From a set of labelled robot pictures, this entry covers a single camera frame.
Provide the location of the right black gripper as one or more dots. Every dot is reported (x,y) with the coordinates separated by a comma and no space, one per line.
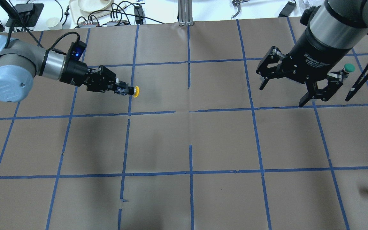
(315,55)

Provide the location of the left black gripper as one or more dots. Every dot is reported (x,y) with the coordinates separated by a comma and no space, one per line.
(75,73)

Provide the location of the yellow push button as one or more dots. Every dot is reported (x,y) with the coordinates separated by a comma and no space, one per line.
(132,91)

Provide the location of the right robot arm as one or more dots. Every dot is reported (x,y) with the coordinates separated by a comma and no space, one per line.
(332,30)

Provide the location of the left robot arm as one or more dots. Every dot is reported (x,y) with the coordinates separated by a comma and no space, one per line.
(21,62)

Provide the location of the green push button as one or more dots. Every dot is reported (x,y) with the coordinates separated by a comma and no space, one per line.
(348,68)

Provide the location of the black power adapter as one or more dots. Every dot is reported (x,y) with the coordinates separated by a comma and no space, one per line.
(288,9)

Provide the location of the beige tray with plate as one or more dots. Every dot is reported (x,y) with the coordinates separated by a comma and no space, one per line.
(83,8)

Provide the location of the white paper cup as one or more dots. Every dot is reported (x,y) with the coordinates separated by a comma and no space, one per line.
(54,23)

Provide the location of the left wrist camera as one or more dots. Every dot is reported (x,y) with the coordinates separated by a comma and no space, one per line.
(76,50)

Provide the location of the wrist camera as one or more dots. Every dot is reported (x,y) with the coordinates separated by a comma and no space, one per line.
(76,50)
(308,15)

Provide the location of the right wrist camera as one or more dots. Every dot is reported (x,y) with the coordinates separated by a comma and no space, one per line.
(308,15)

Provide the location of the aluminium frame post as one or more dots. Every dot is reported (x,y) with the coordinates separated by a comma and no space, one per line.
(185,13)

